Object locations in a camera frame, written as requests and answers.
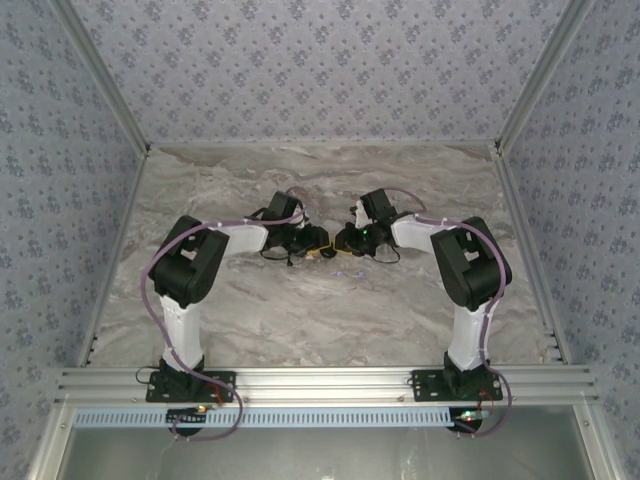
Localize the slotted aluminium table rail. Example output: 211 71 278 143
489 142 572 365
77 144 151 369

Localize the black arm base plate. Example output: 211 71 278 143
411 368 504 404
144 369 238 404

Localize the grey metal sheet tray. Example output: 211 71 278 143
29 404 619 480

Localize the small black control board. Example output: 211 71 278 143
449 405 496 435
166 405 210 429

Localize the light blue slotted cable duct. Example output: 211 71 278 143
73 405 454 430

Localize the aluminium upright post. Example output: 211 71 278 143
493 0 599 154
51 0 153 155

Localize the wide aluminium mounting rail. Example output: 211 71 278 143
53 364 600 407

